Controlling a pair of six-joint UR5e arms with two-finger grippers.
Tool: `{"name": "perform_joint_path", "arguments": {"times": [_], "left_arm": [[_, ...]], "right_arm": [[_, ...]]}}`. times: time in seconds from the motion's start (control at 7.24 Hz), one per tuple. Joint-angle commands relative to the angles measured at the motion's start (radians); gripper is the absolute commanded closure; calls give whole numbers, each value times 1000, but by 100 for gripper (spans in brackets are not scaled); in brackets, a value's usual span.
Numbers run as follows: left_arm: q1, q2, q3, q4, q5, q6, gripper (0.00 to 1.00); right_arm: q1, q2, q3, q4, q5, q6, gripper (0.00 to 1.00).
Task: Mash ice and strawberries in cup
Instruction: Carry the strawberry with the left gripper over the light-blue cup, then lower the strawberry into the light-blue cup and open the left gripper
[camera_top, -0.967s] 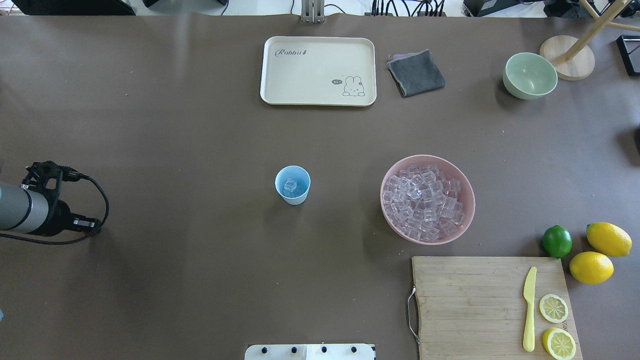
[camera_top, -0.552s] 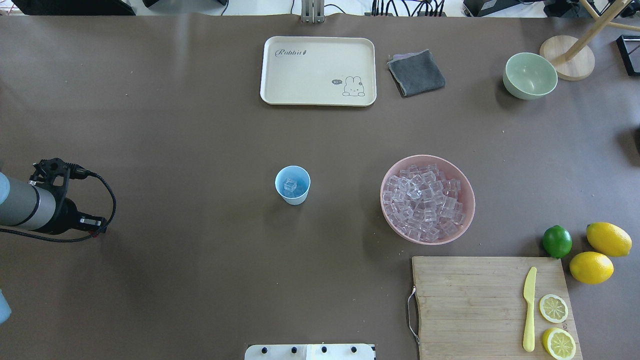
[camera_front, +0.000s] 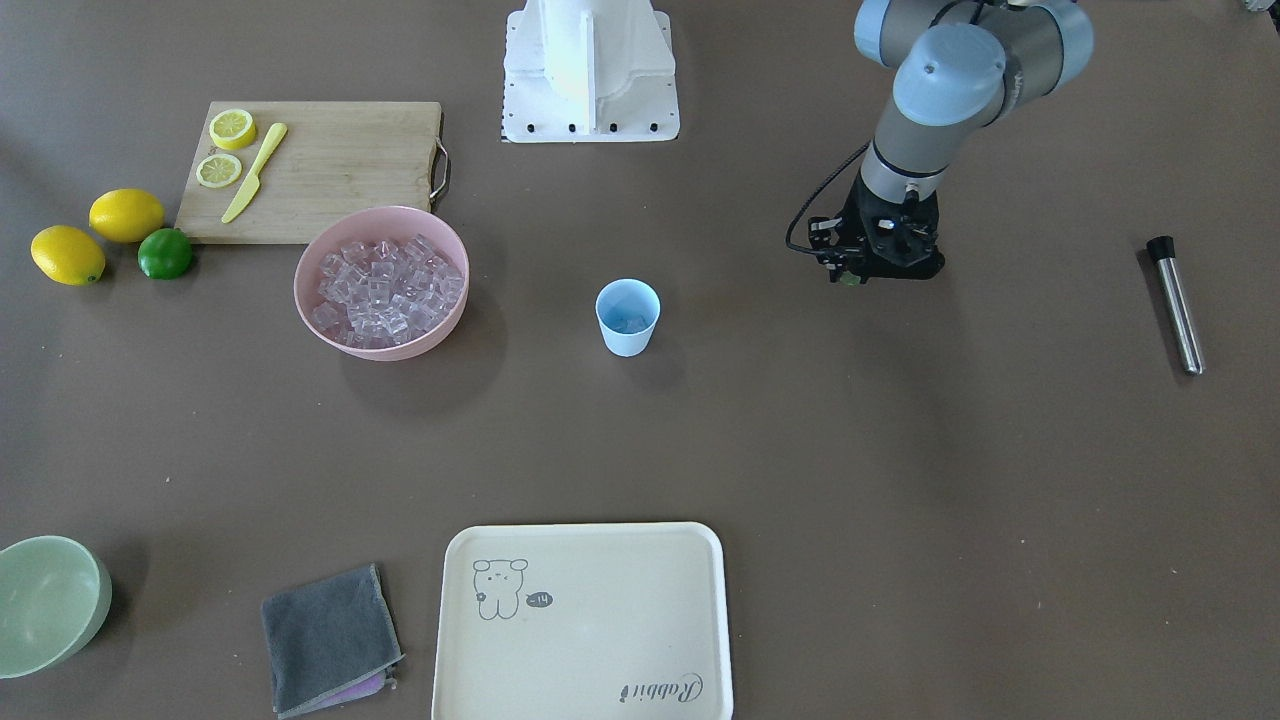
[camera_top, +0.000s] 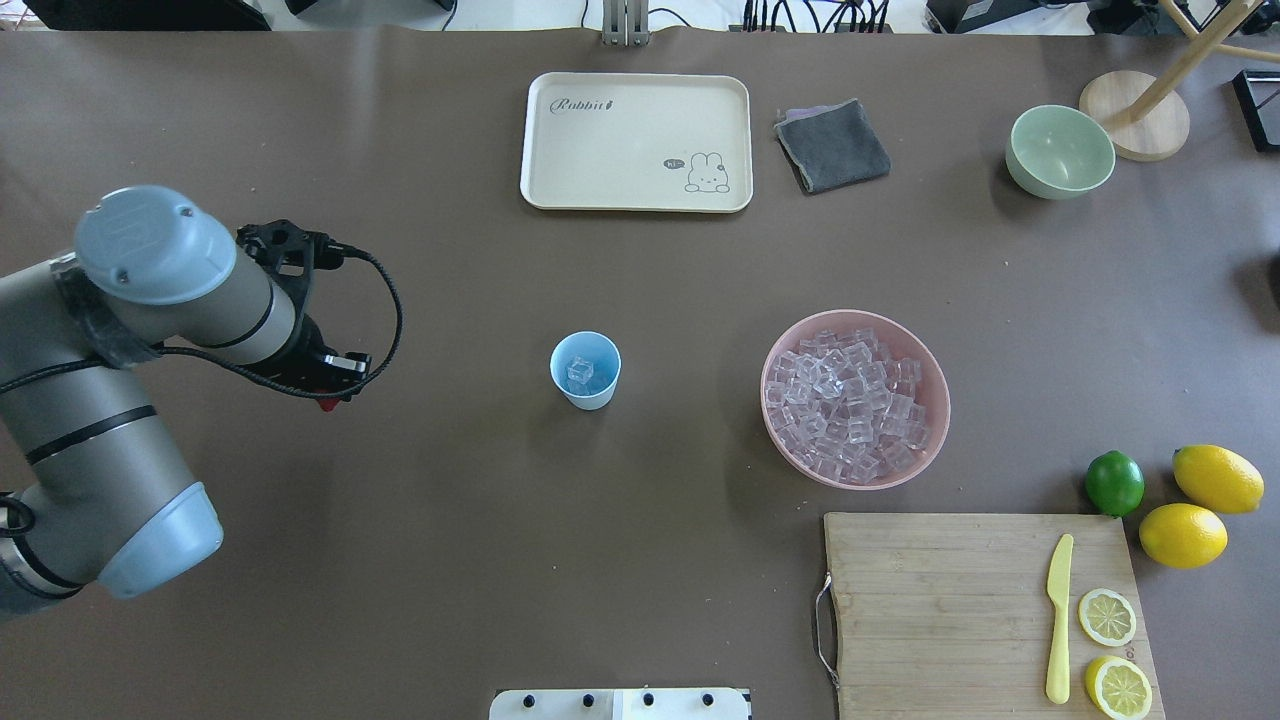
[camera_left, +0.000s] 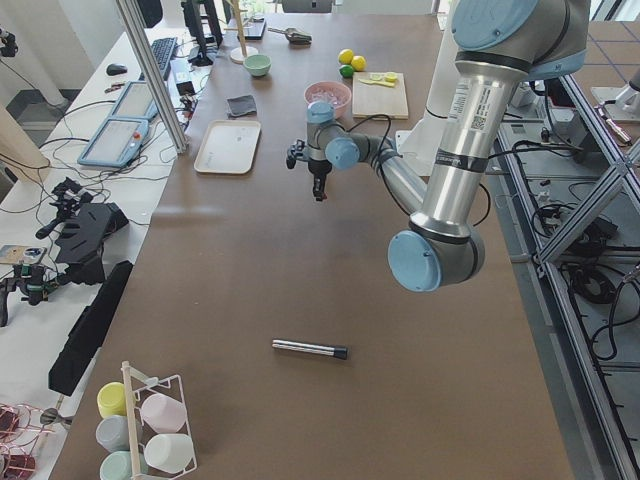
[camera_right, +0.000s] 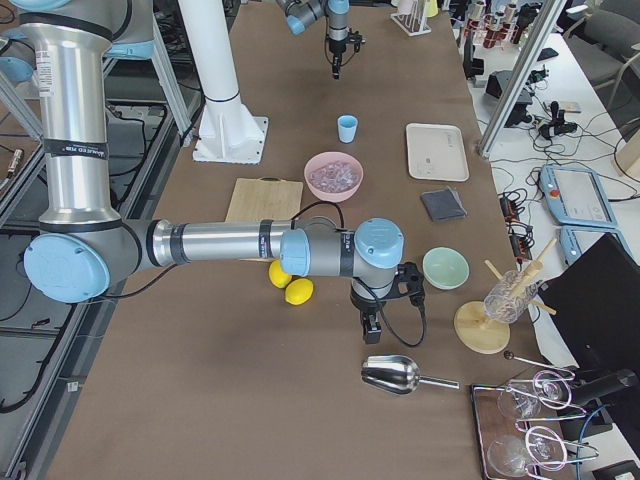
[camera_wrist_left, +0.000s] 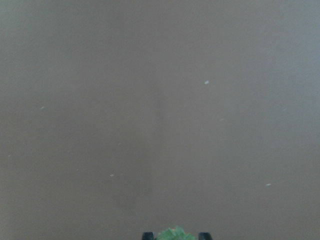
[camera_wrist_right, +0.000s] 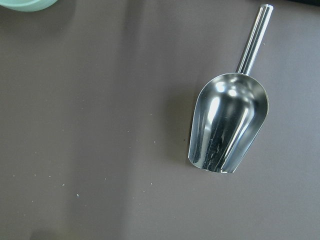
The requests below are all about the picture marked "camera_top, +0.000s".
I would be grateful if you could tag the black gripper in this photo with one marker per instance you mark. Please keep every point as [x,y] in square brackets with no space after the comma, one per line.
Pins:
[309,343]

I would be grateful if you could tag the ice cube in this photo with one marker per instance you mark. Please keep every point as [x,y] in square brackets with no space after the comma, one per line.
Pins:
[579,375]

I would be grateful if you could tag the light blue plastic cup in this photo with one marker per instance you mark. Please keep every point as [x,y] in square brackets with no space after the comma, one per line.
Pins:
[607,359]

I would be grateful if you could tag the pile of clear ice cubes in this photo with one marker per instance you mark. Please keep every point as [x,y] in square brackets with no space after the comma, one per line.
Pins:
[846,404]

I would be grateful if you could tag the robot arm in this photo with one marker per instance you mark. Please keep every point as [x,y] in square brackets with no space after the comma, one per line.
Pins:
[149,275]

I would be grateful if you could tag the wooden cup stand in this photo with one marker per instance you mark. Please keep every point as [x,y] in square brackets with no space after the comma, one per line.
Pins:
[1143,116]

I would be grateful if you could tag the cream rabbit serving tray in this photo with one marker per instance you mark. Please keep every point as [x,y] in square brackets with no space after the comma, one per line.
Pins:
[637,142]

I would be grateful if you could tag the pink bowl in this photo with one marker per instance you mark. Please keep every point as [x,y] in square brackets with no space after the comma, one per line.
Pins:
[930,400]

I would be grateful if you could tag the grey folded cloth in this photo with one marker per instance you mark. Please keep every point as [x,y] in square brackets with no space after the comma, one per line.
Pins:
[832,146]

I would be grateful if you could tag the wooden cutting board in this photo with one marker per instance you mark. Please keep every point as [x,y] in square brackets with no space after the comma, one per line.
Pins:
[945,615]

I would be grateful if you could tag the green ceramic bowl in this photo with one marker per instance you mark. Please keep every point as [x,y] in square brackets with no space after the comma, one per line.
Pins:
[1058,153]

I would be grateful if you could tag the green lime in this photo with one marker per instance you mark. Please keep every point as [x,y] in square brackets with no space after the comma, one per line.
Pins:
[1115,484]

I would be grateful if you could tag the yellow plastic knife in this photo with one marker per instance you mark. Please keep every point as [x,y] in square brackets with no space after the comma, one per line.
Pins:
[1056,678]

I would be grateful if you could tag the upper lemon half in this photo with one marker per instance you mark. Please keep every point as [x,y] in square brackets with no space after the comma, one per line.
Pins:
[1107,617]

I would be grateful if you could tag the lemon half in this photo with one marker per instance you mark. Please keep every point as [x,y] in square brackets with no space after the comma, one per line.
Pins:
[1118,688]
[1107,617]

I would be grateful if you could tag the lower lemon half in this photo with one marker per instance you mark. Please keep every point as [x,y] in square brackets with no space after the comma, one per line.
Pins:
[1118,688]

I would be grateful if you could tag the lower whole yellow lemon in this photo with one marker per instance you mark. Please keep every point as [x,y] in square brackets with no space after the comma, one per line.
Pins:
[1183,535]

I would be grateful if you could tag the whole yellow lemon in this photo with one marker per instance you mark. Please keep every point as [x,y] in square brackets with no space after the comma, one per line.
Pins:
[1183,535]
[1218,479]

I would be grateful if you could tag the upper whole yellow lemon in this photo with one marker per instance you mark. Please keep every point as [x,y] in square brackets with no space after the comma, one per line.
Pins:
[1218,479]

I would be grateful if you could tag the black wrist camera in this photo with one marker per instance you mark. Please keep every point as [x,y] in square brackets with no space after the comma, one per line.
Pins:
[291,255]

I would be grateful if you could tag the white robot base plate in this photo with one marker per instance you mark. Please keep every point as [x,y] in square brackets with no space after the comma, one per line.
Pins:
[623,703]

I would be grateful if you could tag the aluminium frame post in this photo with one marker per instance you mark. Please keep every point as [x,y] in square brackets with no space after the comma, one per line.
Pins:
[625,23]

